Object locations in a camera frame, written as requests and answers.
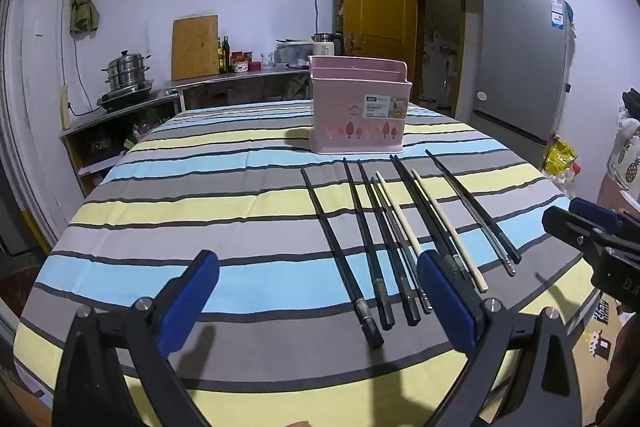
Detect black gas stove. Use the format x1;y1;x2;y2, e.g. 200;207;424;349
96;79;156;112

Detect steel steamer pot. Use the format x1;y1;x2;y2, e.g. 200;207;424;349
101;49;151;92

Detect white electric kettle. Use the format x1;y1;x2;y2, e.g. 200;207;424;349
312;33;336;56

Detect wooden cutting board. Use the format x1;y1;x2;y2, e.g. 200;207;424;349
171;15;220;81

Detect striped tablecloth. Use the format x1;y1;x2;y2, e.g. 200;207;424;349
12;99;601;427

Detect pink plastic basket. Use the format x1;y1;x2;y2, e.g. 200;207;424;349
307;55;412;156

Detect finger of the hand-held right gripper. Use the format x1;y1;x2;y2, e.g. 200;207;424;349
542;206;601;258
570;198;623;232

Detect pineapple print bag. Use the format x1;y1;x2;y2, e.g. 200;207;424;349
606;117;640;195

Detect grey refrigerator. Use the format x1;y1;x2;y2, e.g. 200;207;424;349
472;0;573;170

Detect white plastic container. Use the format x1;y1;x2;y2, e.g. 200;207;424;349
276;39;313;68

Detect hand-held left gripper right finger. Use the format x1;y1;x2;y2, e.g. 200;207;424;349
417;249;583;427

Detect black chopstick with grey end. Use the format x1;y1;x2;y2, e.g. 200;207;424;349
300;167;385;349

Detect beige wooden chopstick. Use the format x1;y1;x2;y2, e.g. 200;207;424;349
376;172;424;258
411;169;489;294

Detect yellow plastic bag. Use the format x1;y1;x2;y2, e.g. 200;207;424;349
542;139;581;178

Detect low steel stove shelf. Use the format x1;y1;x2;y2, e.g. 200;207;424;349
60;89;181;198

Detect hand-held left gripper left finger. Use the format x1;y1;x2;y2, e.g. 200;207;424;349
52;249;221;427

